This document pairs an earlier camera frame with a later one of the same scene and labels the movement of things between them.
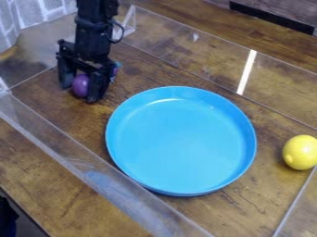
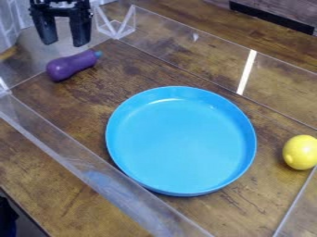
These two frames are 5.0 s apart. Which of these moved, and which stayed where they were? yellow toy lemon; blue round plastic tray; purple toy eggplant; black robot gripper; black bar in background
Moved: black robot gripper; purple toy eggplant
Stayed: blue round plastic tray; yellow toy lemon; black bar in background
